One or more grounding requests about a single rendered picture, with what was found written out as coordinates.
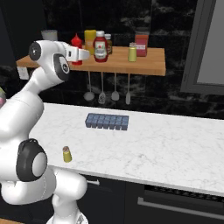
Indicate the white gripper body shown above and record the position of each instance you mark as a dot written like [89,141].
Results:
[83,54]

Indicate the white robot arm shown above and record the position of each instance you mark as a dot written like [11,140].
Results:
[20,116]

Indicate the red squeeze bottle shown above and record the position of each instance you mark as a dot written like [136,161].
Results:
[77,41]

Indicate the yellow mustard bottle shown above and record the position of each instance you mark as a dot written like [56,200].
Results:
[89,39]

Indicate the red ketchup bottle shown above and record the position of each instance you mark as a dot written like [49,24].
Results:
[100,48]

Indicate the brown bottle with white cap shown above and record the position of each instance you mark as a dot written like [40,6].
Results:
[109,43]

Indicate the yellow-green shaker with grey lid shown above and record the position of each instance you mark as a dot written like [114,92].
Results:
[132,54]

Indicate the yellow-green shaker with brown lid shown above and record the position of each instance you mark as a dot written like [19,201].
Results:
[67,156]

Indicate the hanging metal ladle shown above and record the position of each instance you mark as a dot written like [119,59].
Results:
[89,95]

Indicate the hanging metal slotted spoon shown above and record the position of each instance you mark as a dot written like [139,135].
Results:
[101,97]

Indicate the hanging metal spatula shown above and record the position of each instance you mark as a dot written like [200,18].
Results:
[115,95]

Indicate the red box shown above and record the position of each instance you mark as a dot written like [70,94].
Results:
[141,45]

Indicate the hanging narrow metal utensil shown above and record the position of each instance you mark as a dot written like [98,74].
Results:
[128,97]

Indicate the blue ice cube tray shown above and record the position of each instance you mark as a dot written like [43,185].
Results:
[106,121]

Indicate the green and pink object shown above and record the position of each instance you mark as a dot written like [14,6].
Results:
[1,96]

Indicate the grey framed panel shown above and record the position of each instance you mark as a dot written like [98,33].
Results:
[210,43]

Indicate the dark drawer front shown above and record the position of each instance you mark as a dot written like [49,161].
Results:
[105,201]

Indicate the black oven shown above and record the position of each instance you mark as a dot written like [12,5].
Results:
[175,207]

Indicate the white wall outlet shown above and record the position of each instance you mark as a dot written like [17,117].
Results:
[23,73]

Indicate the wooden wall shelf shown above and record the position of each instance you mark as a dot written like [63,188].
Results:
[145,62]

